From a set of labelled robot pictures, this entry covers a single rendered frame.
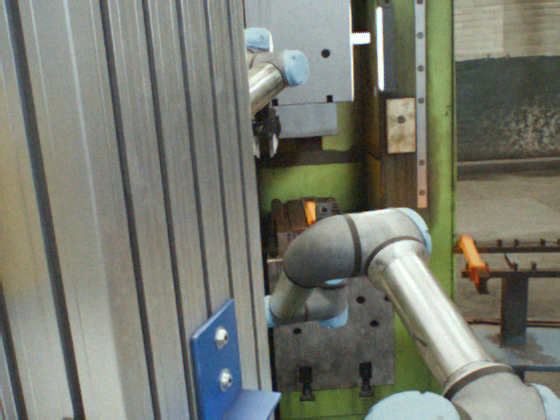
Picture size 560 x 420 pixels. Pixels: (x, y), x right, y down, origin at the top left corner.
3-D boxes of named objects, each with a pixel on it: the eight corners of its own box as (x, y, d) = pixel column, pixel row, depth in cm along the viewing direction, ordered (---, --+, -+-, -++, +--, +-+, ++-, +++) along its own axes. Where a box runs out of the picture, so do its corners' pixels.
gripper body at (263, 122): (248, 143, 149) (244, 102, 141) (248, 125, 155) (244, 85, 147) (278, 141, 149) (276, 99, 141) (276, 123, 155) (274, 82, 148)
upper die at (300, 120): (338, 134, 172) (336, 102, 170) (270, 139, 172) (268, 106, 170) (324, 123, 213) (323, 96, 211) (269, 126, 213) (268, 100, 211)
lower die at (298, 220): (342, 249, 180) (341, 222, 179) (278, 253, 180) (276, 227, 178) (328, 216, 221) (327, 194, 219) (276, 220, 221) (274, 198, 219)
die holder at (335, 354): (395, 384, 185) (393, 251, 175) (277, 393, 185) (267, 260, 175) (366, 314, 240) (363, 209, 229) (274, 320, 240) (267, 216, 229)
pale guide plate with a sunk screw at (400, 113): (415, 152, 186) (414, 98, 182) (387, 153, 186) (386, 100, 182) (414, 151, 188) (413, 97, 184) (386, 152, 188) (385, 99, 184)
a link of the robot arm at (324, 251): (297, 274, 97) (262, 340, 140) (359, 265, 99) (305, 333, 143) (283, 211, 101) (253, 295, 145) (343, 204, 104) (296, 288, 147)
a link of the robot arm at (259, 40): (230, 36, 133) (249, 23, 139) (234, 79, 141) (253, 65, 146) (259, 42, 130) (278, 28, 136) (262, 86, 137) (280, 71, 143)
